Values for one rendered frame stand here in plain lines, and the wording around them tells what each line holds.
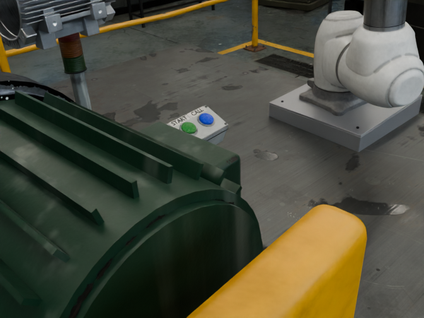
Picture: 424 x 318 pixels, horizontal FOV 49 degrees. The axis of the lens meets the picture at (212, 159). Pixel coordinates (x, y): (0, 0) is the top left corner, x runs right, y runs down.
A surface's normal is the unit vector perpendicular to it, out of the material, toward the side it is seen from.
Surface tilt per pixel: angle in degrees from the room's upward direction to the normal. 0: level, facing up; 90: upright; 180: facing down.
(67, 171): 5
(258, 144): 0
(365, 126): 2
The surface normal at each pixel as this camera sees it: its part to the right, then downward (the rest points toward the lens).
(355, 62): -0.94, 0.24
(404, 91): 0.33, 0.57
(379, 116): -0.08, -0.84
